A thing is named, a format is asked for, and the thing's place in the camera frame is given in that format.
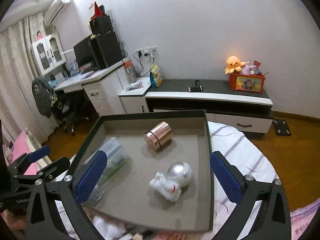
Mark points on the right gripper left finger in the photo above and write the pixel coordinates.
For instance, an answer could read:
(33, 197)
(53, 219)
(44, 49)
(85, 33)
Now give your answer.
(43, 220)

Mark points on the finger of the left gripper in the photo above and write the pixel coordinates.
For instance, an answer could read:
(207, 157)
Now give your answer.
(27, 159)
(54, 169)

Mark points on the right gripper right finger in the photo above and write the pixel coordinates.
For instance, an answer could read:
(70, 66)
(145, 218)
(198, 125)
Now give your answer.
(273, 218)

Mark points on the pink blanket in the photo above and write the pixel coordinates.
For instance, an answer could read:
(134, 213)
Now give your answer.
(24, 143)

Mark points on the beige window curtain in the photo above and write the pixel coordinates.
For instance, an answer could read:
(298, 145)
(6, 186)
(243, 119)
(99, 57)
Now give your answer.
(18, 70)

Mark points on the clear plastic swab box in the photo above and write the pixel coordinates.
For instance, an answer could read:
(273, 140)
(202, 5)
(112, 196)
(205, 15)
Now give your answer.
(116, 158)

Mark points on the black office chair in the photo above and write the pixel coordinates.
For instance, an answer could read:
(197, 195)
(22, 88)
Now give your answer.
(69, 109)

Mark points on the dark jacket on chair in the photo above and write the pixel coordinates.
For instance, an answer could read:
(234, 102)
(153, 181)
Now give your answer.
(44, 95)

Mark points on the striped white bed quilt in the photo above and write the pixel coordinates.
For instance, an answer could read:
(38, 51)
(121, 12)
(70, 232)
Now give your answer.
(240, 152)

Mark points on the pink box with black rim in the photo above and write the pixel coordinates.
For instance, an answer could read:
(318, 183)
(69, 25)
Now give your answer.
(127, 195)

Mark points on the black floor scale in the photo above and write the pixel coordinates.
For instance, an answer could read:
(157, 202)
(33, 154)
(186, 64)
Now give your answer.
(281, 127)

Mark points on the white glass door cabinet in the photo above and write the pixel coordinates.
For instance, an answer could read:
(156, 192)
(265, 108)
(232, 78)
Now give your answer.
(47, 53)

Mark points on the white computer desk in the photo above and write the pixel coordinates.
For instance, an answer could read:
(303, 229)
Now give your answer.
(102, 88)

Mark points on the white astronaut figurine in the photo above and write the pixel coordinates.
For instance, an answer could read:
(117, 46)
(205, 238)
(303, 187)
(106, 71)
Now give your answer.
(170, 185)

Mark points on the black white tv cabinet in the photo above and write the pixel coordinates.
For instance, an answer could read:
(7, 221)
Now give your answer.
(247, 111)

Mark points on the white small side cabinet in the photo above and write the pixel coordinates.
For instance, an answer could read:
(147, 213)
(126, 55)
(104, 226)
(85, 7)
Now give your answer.
(133, 96)

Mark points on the black computer monitor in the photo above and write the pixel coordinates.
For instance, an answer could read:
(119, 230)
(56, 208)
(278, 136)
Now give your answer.
(84, 53)

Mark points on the orange cap water bottle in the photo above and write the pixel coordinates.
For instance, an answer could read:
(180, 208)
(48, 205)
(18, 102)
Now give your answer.
(130, 70)

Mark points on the black computer tower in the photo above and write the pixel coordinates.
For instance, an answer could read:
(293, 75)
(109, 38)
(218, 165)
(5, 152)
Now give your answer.
(106, 49)

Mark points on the orange toy storage box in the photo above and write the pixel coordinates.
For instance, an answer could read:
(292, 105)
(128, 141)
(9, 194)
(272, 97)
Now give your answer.
(249, 83)

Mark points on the white air conditioner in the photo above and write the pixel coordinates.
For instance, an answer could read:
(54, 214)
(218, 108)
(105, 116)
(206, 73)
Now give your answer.
(56, 7)

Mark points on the blue yellow snack bag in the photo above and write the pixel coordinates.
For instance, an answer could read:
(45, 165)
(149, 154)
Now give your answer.
(156, 78)

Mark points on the black speaker box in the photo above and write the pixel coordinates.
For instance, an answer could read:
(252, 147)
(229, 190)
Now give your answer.
(101, 24)

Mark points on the black handheld massager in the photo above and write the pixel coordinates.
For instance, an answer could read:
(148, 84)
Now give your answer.
(196, 88)

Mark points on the red triangular paper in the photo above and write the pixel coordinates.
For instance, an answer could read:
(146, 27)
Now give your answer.
(98, 11)

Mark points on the orange octopus plush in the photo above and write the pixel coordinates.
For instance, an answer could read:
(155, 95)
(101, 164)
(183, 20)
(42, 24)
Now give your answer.
(234, 64)

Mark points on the white wall socket strip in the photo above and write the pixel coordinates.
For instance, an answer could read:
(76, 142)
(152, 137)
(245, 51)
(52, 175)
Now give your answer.
(147, 51)

